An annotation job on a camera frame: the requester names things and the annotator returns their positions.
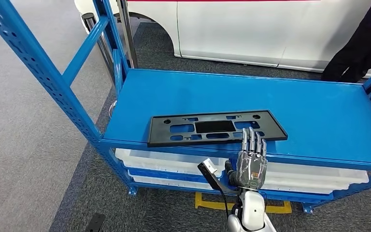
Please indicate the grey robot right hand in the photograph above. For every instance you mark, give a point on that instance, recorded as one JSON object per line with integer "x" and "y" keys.
{"x": 251, "y": 169}

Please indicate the white car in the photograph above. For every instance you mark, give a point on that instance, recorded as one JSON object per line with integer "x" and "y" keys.
{"x": 236, "y": 32}

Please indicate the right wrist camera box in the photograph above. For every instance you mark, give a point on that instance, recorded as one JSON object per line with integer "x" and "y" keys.
{"x": 209, "y": 173}

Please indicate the white plastic bin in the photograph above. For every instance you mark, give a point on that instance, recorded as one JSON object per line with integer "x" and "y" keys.
{"x": 147, "y": 160}
{"x": 160, "y": 183}
{"x": 316, "y": 174}
{"x": 300, "y": 188}

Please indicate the blue steel shelf rack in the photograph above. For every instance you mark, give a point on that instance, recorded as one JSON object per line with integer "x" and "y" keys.
{"x": 204, "y": 93}

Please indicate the person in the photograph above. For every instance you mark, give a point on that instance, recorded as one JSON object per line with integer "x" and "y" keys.
{"x": 358, "y": 48}

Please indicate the chrome stanchion post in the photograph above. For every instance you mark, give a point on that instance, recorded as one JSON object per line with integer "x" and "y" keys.
{"x": 89, "y": 19}

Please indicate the black plastic plate bracket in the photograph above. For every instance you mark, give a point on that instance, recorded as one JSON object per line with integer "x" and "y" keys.
{"x": 160, "y": 137}

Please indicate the grey metal pole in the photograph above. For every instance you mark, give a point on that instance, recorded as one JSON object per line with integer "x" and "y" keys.
{"x": 128, "y": 32}

